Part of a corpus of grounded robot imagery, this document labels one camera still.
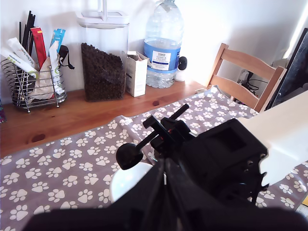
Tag large clear water bottle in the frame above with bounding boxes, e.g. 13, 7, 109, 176
143, 0, 185, 89

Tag white ceramic cat bowl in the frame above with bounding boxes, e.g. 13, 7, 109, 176
110, 162, 167, 204

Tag white pack green ring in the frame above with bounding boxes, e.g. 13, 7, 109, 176
51, 67, 67, 96

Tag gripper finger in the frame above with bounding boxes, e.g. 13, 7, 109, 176
110, 158, 166, 211
142, 115, 167, 143
160, 117, 196, 157
166, 160, 217, 213

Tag black flat monitor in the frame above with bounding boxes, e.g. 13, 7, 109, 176
264, 28, 308, 111

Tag beige paper bag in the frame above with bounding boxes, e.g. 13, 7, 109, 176
31, 57, 58, 99

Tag white sachet green print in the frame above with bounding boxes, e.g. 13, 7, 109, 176
0, 49, 39, 80

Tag light wooden chair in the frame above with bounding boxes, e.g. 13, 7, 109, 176
206, 42, 288, 114

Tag grey paw print cloth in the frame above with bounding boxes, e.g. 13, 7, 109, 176
0, 85, 308, 231

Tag black straw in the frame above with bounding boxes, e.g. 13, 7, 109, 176
25, 11, 37, 56
18, 21, 25, 44

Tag floral tissue box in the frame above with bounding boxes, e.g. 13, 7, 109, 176
0, 97, 8, 124

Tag blue sachet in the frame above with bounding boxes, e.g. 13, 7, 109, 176
49, 28, 66, 52

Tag white sachet orange print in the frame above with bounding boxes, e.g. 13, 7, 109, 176
7, 37, 37, 72

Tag small white carton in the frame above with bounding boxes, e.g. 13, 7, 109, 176
125, 50, 152, 98

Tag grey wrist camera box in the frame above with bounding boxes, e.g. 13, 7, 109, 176
237, 90, 308, 187

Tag chrome wire basket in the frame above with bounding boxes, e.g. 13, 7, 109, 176
1, 59, 68, 113

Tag red sachet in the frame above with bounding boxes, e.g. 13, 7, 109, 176
30, 27, 48, 70

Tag black strap clip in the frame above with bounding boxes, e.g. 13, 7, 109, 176
57, 45, 75, 70

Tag plain white sachet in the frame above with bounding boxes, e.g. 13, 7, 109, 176
48, 42, 61, 94

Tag black plastic measuring spoon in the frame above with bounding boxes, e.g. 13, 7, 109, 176
115, 103, 190, 171

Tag tall clear kibble storage jar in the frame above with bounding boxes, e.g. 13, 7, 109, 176
76, 0, 130, 102

